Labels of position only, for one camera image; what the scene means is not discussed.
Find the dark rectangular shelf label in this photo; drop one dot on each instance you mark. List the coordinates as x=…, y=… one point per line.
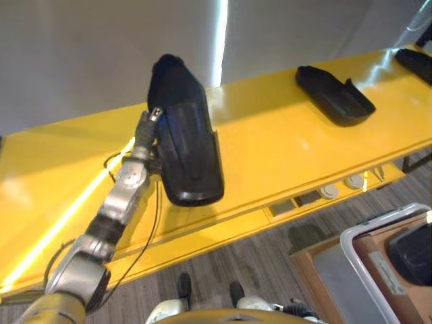
x=308, y=198

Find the clear plastic film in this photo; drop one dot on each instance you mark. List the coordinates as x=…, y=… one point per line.
x=416, y=18

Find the black shelf brace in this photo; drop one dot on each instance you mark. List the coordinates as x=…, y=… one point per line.
x=413, y=162

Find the robot body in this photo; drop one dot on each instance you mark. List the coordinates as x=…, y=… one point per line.
x=233, y=312

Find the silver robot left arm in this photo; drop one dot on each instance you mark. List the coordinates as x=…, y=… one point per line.
x=121, y=189

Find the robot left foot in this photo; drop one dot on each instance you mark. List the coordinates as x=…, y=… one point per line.
x=184, y=286

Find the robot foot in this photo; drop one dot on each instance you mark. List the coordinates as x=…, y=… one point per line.
x=184, y=286
x=236, y=292

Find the grey plastic box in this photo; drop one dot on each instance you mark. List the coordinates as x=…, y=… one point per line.
x=354, y=256

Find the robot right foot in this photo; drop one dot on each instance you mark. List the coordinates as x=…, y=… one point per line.
x=236, y=292

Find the white paper label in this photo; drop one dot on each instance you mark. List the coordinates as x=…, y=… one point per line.
x=386, y=273

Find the grey rectangular shelf label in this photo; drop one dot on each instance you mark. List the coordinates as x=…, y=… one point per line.
x=283, y=207

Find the white round disc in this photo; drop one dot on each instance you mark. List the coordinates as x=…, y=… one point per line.
x=354, y=181
x=329, y=191

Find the yellow shelf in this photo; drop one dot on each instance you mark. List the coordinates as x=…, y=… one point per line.
x=270, y=152

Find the black sole-shaped part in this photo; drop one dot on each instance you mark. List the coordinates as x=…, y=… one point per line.
x=332, y=96
x=416, y=65
x=413, y=256
x=189, y=145

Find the brown wooden stand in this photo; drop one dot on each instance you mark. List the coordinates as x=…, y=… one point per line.
x=312, y=273

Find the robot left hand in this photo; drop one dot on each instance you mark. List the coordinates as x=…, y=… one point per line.
x=146, y=130

